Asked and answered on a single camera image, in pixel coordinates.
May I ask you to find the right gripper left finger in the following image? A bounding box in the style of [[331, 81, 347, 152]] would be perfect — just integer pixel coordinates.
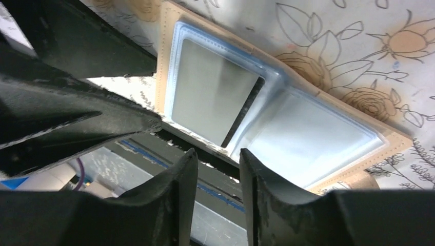
[[1, 149, 199, 245]]

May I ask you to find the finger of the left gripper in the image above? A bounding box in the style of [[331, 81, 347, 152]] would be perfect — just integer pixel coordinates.
[[1, 44, 162, 177], [1, 1, 157, 78]]

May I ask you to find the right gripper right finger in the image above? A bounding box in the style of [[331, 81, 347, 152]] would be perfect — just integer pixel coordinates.
[[240, 149, 434, 245]]

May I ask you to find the blue credit card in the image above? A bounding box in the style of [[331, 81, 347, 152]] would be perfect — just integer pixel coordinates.
[[164, 20, 285, 147]]

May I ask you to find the tan leather card holder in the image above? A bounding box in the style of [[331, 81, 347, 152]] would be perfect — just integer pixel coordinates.
[[155, 1, 412, 194]]

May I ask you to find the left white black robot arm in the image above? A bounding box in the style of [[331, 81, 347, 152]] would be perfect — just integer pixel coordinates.
[[1, 1, 162, 191]]

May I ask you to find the floral patterned table mat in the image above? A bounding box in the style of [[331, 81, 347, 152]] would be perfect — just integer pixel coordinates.
[[81, 0, 435, 191]]

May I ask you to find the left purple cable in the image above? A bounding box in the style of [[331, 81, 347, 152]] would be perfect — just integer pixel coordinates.
[[73, 157, 86, 192]]

